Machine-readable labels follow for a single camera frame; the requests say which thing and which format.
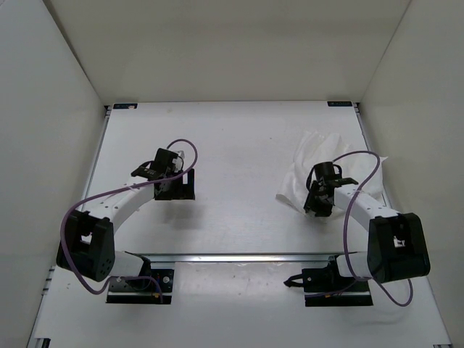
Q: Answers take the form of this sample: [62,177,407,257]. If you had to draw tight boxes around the white pleated skirt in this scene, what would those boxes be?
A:
[276,130,378,223]

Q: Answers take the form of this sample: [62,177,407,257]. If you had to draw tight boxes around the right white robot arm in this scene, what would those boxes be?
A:
[304,162,431,291]

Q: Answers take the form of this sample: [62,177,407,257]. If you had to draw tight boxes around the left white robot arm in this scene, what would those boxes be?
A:
[56,148,195,290]

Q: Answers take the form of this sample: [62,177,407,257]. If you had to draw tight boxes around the left blue corner label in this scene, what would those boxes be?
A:
[112,103,138,109]

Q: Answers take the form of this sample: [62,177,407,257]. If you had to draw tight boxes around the blue corner label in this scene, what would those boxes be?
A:
[112,103,138,109]
[327,101,352,107]

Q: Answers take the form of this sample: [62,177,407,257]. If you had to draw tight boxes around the right blue corner label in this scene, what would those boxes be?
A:
[327,101,352,107]

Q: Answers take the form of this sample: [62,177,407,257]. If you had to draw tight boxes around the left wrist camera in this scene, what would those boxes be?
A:
[173,150,185,173]

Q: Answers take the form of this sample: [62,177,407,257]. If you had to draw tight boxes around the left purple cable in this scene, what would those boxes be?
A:
[62,139,199,299]

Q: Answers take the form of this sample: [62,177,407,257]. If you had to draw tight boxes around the aluminium front rail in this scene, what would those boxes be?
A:
[145,253,331,263]

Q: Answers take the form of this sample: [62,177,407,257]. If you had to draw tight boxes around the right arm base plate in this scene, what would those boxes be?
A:
[283,260,373,307]

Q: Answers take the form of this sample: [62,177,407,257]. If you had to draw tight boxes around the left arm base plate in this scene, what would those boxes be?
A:
[106,268,175,305]

